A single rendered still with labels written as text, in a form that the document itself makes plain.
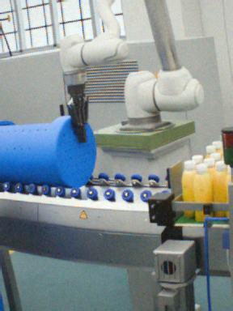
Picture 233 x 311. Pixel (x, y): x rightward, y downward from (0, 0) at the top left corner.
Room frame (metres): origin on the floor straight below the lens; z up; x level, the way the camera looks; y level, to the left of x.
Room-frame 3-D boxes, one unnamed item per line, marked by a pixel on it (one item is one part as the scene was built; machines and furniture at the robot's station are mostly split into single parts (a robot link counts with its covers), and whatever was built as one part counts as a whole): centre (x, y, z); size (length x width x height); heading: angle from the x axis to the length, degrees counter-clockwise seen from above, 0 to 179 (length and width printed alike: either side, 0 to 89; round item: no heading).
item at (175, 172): (2.09, -0.20, 0.99); 0.10 x 0.02 x 0.12; 148
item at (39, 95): (4.63, 0.16, 0.72); 2.15 x 0.54 x 1.45; 47
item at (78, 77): (2.31, 0.12, 1.39); 0.09 x 0.09 x 0.06
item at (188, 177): (1.93, -0.24, 0.99); 0.07 x 0.07 x 0.18
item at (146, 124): (2.81, -0.13, 1.09); 0.22 x 0.18 x 0.06; 53
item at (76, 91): (2.31, 0.12, 1.32); 0.08 x 0.07 x 0.09; 148
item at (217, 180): (1.86, -0.34, 0.99); 0.07 x 0.07 x 0.18
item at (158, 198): (1.90, -0.13, 0.95); 0.10 x 0.07 x 0.10; 148
